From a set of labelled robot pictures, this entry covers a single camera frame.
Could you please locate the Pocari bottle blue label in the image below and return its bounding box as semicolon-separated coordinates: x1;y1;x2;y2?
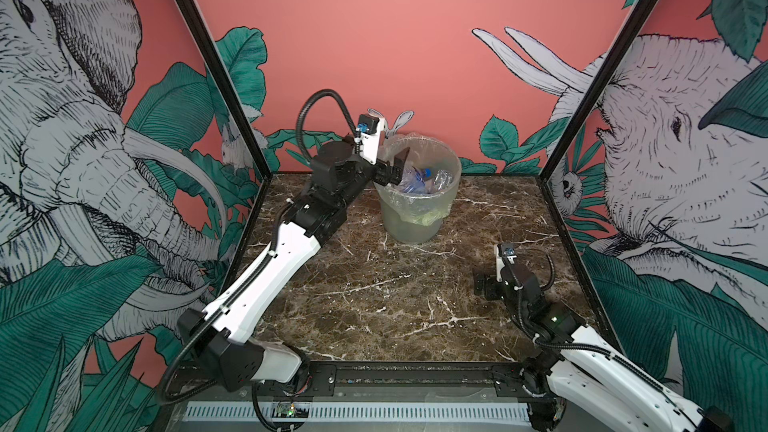
398;166;433;195

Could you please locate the long clear bottle white cap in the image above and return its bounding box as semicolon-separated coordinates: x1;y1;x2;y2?
429;169;454;194

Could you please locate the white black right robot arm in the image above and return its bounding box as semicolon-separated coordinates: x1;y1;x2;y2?
474;242;735;431

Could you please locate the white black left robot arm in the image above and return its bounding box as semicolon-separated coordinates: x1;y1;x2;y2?
156;89;409;406

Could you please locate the grey mesh waste bin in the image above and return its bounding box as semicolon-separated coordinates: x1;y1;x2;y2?
368;137;463;244

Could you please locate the green plastic bin liner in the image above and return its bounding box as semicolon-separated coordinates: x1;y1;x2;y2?
367;133;463;230

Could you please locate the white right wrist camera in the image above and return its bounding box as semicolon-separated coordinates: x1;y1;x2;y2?
496;242;517;282

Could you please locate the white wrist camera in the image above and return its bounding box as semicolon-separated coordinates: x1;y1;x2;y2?
354;108;388;165
496;242;517;282

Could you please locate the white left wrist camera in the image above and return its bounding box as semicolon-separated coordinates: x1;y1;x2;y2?
354;108;388;165

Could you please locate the black left frame post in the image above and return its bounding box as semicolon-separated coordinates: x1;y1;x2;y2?
149;0;272;180

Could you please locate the black frame post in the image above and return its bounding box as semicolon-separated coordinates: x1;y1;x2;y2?
539;0;688;180
149;0;272;180

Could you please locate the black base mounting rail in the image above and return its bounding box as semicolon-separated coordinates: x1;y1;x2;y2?
167;359;652;400

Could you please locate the white slotted cable duct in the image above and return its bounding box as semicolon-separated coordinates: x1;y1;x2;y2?
181;401;531;426

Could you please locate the black right frame post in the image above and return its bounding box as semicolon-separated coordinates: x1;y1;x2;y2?
539;0;688;180

